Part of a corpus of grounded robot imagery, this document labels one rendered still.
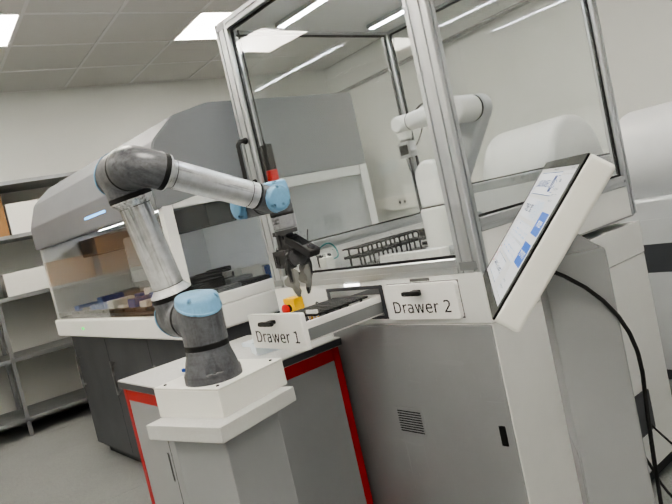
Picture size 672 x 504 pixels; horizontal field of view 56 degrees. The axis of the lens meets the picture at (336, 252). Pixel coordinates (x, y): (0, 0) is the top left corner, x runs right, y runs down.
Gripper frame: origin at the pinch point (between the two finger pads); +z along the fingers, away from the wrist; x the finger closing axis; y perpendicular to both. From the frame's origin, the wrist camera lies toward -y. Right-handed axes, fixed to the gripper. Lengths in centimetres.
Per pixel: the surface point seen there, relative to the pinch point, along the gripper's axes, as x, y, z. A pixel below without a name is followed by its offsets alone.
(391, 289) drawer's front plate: -20.4, -16.9, 5.8
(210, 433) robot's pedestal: 52, -19, 22
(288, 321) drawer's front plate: 11.1, -3.1, 6.5
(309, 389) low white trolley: -4.2, 15.4, 34.8
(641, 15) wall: -352, 17, -101
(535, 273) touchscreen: 30, -99, -6
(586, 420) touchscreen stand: 13, -93, 27
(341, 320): -4.5, -8.6, 11.0
